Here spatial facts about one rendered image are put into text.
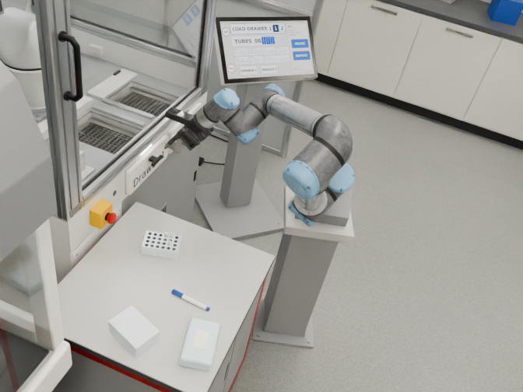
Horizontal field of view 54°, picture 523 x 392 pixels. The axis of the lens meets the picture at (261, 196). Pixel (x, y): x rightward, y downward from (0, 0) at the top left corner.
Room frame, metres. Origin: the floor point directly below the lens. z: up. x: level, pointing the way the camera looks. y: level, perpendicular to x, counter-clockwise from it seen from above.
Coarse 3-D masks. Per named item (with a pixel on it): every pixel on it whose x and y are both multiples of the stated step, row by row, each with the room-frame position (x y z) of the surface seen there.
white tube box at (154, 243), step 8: (152, 232) 1.28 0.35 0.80; (160, 232) 1.29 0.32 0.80; (144, 240) 1.23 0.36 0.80; (152, 240) 1.24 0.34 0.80; (160, 240) 1.25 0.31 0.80; (176, 240) 1.27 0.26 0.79; (144, 248) 1.20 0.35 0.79; (152, 248) 1.21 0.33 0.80; (160, 248) 1.22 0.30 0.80; (168, 248) 1.23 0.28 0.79; (176, 248) 1.23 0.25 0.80; (160, 256) 1.21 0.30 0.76; (168, 256) 1.21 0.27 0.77; (176, 256) 1.21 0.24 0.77
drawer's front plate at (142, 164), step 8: (160, 144) 1.64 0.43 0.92; (152, 152) 1.57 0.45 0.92; (160, 152) 1.64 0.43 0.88; (144, 160) 1.52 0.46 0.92; (160, 160) 1.65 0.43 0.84; (128, 168) 1.44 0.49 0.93; (136, 168) 1.46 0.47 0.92; (144, 168) 1.52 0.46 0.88; (152, 168) 1.58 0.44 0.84; (128, 176) 1.42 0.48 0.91; (136, 176) 1.46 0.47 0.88; (128, 184) 1.42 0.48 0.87; (128, 192) 1.42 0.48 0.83
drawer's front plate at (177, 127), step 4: (196, 104) 1.98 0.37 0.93; (200, 104) 1.99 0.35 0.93; (192, 108) 1.94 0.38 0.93; (196, 108) 1.95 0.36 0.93; (188, 112) 1.90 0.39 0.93; (192, 112) 1.91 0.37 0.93; (196, 112) 1.95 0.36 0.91; (176, 124) 1.79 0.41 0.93; (180, 124) 1.80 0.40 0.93; (172, 128) 1.75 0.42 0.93; (176, 128) 1.77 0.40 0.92; (180, 128) 1.80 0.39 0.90; (168, 132) 1.73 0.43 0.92; (172, 132) 1.73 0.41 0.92; (176, 132) 1.77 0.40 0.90; (168, 136) 1.73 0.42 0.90; (172, 136) 1.73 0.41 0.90; (168, 140) 1.73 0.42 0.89; (168, 148) 1.73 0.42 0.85; (168, 152) 1.73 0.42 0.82
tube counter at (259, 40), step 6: (258, 36) 2.40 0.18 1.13; (264, 36) 2.42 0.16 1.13; (270, 36) 2.43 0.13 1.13; (276, 36) 2.45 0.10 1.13; (282, 36) 2.47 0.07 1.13; (258, 42) 2.38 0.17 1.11; (264, 42) 2.40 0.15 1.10; (270, 42) 2.41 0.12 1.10; (276, 42) 2.43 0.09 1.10; (282, 42) 2.45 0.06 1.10
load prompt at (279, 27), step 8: (232, 24) 2.36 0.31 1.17; (240, 24) 2.38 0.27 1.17; (248, 24) 2.41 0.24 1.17; (256, 24) 2.43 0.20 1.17; (264, 24) 2.45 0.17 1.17; (272, 24) 2.48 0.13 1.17; (280, 24) 2.50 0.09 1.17; (232, 32) 2.34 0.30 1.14; (240, 32) 2.36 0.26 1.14; (248, 32) 2.38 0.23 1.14; (256, 32) 2.40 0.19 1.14; (264, 32) 2.43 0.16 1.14; (272, 32) 2.45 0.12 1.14; (280, 32) 2.48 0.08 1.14
